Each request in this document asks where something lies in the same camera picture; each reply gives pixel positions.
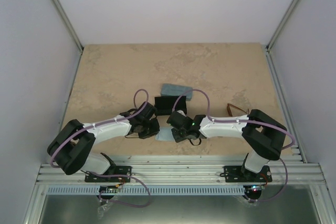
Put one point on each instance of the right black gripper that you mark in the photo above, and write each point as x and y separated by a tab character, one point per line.
178	138

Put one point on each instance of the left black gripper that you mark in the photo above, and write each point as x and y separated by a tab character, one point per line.
155	130

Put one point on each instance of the light blue cloth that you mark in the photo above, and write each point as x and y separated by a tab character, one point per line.
165	134

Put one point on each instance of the black glasses case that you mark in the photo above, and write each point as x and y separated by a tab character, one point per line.
165	104

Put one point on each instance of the blue-grey glasses case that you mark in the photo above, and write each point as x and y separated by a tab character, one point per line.
176	90

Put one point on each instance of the brown frame sunglasses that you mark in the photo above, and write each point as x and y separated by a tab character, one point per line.
230	107

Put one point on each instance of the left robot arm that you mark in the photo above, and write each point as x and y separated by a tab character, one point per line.
71	149

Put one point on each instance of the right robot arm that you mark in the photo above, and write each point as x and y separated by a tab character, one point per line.
264	135

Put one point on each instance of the clear plastic wrap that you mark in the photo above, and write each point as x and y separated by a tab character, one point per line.
103	209

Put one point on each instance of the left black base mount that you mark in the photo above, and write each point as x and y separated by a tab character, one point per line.
119	174

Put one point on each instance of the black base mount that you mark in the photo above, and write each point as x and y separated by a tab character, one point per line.
234	174
119	174

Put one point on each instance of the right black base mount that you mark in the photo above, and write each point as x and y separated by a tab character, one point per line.
234	174

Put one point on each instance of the blue slotted cable duct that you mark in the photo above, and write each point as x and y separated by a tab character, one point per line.
153	190

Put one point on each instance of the aluminium rail frame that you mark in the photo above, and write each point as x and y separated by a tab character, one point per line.
190	170

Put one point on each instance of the left aluminium corner post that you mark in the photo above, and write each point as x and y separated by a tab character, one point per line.
66	21

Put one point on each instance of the aluminium corner post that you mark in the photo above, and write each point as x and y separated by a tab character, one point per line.
66	21
288	13

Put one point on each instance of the right aluminium corner post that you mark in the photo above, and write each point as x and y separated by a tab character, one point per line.
288	13

